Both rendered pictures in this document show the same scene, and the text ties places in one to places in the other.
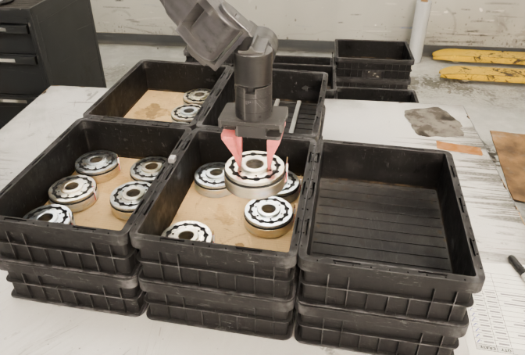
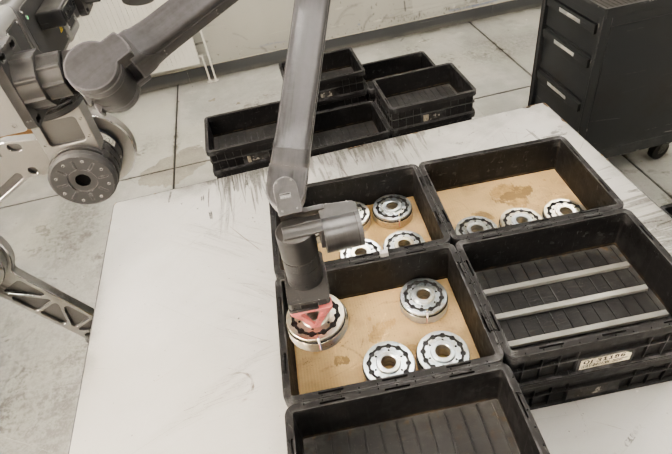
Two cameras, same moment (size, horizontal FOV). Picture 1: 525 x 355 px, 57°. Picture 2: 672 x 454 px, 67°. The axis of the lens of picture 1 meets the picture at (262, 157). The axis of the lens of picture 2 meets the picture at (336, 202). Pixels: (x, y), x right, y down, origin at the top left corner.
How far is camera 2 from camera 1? 86 cm
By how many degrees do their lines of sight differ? 60
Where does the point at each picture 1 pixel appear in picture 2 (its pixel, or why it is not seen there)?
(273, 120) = (295, 296)
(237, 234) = (359, 353)
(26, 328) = (267, 274)
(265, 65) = (284, 250)
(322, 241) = (384, 433)
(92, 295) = not seen: hidden behind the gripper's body
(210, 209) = (384, 316)
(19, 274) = not seen: hidden behind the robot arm
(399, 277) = not seen: outside the picture
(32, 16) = (604, 18)
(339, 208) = (449, 436)
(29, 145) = (445, 151)
